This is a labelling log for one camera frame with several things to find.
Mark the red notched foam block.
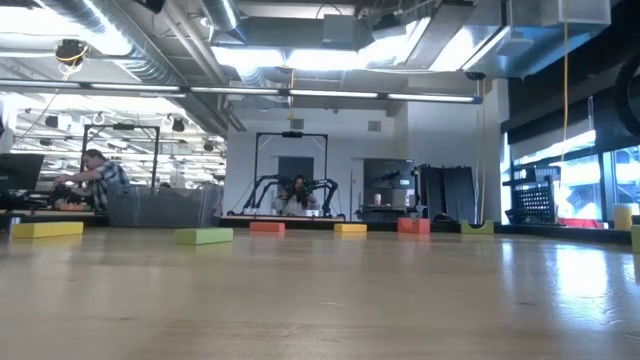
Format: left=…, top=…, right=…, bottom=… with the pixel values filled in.
left=397, top=216, right=432, bottom=235

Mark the green arched foam block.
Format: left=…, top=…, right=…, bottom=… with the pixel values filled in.
left=460, top=219, right=495, bottom=236

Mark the person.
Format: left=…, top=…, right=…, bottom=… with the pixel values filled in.
left=52, top=148, right=132, bottom=214
left=277, top=174, right=320, bottom=217

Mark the dark grey door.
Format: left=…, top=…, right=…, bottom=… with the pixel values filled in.
left=277, top=155, right=316, bottom=194

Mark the long LED light bar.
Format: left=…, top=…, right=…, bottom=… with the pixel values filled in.
left=0, top=78, right=484, bottom=105

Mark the black curtain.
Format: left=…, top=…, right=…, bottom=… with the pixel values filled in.
left=417, top=163, right=477, bottom=224

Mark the dark grey translucent bin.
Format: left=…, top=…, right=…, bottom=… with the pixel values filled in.
left=107, top=182, right=224, bottom=229

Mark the black perforated cart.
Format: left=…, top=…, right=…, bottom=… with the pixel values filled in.
left=502, top=166, right=560, bottom=226

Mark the red low object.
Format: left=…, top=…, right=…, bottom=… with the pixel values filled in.
left=557, top=217, right=602, bottom=230

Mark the black computer monitor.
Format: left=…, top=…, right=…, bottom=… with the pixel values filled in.
left=0, top=152, right=46, bottom=192

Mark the yellow cylinder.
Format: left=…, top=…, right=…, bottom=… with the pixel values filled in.
left=612, top=202, right=640, bottom=232

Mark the black background station frame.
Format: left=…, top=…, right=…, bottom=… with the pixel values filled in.
left=78, top=123, right=162, bottom=194
left=252, top=130, right=330, bottom=217

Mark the silver spiral air duct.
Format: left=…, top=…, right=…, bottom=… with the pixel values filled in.
left=199, top=0, right=242, bottom=32
left=37, top=0, right=189, bottom=87

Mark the silver rectangular air duct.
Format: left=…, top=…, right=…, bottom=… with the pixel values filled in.
left=429, top=0, right=612, bottom=80

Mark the yellow hanging cord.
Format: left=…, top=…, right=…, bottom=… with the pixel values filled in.
left=561, top=0, right=572, bottom=164

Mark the black yellow cable reel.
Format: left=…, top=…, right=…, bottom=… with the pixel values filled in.
left=53, top=38, right=90, bottom=67

